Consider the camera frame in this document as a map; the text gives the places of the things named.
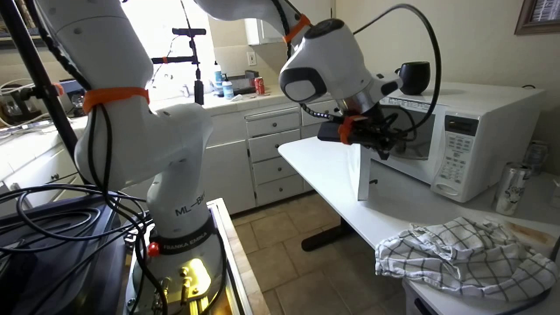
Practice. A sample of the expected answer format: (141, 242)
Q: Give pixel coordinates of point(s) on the brown framed building picture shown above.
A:
(539, 14)

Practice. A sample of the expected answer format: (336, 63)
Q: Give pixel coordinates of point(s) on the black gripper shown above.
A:
(378, 128)

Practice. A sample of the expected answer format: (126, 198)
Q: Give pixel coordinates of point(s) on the black table base foot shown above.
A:
(323, 238)

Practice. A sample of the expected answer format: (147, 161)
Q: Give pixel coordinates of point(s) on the blue cup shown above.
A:
(227, 89)

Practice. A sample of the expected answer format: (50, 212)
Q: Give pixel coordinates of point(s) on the white wall outlet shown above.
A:
(252, 56)

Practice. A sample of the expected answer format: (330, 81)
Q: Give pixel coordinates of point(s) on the blue bottle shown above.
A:
(217, 79)

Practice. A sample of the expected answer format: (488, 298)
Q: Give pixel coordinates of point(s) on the white microwave oven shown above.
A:
(500, 133)

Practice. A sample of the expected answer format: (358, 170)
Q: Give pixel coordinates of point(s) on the silver metal can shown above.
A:
(511, 187)

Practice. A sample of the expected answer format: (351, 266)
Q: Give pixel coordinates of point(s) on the wood edged robot base cart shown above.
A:
(232, 245)

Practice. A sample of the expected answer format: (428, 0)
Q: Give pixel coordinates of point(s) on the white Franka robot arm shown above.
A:
(115, 58)

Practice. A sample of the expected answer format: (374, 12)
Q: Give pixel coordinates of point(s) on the red soda can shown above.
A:
(259, 86)

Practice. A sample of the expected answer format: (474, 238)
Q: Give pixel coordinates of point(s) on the white black checkered cloth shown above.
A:
(465, 263)

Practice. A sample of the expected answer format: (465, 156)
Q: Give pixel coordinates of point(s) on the black mug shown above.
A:
(414, 77)

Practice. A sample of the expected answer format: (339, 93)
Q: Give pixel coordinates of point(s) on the silver kettle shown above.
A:
(14, 105)

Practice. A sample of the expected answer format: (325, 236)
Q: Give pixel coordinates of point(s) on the white drawer cabinet counter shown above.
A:
(273, 145)

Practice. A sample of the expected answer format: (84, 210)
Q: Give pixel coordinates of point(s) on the black camera on stand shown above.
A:
(187, 32)

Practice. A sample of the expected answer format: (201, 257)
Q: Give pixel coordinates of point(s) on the black coffee machine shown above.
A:
(71, 96)

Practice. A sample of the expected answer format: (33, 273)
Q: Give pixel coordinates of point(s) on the black controller box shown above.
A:
(57, 273)

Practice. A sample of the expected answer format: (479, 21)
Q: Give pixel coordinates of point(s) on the black tripod pole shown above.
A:
(35, 70)

